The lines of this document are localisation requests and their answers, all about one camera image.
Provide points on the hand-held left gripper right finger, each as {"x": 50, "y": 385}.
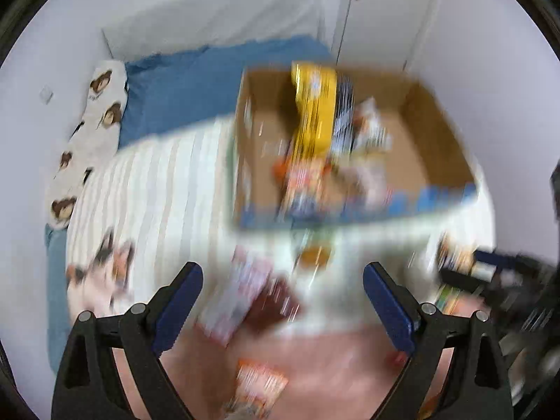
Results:
{"x": 391, "y": 310}

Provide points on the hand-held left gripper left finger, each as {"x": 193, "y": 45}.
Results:
{"x": 175, "y": 306}

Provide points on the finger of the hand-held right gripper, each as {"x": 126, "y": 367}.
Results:
{"x": 496, "y": 259}
{"x": 463, "y": 281}

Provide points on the black orange snack packet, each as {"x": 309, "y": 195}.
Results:
{"x": 455, "y": 251}

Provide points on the red and white snack packet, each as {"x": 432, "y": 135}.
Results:
{"x": 234, "y": 299}

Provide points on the jelly cup packet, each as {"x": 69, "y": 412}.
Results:
{"x": 313, "y": 254}

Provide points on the orange print snack packet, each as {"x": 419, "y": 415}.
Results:
{"x": 258, "y": 385}

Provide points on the brown cardboard box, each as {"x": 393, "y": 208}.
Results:
{"x": 262, "y": 175}

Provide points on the green yellow snack packet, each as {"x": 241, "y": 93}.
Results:
{"x": 450, "y": 301}

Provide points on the dark red snack packet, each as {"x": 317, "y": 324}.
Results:
{"x": 273, "y": 304}

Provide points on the blue bed sheet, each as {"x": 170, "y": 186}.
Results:
{"x": 57, "y": 297}

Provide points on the white nut snack packet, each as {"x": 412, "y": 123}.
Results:
{"x": 372, "y": 127}

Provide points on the bear print pillow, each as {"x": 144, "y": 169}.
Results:
{"x": 98, "y": 109}

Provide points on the black noodle packet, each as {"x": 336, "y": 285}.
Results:
{"x": 345, "y": 100}

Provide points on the blue pillow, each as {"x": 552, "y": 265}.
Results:
{"x": 188, "y": 83}

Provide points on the white door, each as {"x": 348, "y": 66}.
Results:
{"x": 385, "y": 17}

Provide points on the white padded headboard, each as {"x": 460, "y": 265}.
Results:
{"x": 210, "y": 17}

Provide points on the white wall switch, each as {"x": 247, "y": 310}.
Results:
{"x": 46, "y": 95}

